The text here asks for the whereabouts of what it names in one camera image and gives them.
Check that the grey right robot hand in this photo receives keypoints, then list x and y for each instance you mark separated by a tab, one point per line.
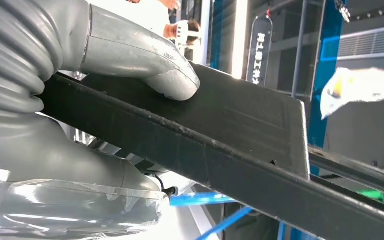
129	49

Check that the large blue metal shelf rack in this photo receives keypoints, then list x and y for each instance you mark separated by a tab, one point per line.
198	198

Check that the person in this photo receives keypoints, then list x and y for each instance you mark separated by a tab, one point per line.
172	31

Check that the blue steel column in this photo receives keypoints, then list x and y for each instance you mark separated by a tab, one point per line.
328	66
218	33

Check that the black banner with white text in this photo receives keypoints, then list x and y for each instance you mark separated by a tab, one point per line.
260	49

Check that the white louvered air vent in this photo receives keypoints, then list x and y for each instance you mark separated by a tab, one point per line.
371	41

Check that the green plastic crate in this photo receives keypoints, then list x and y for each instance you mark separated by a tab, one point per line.
372	195

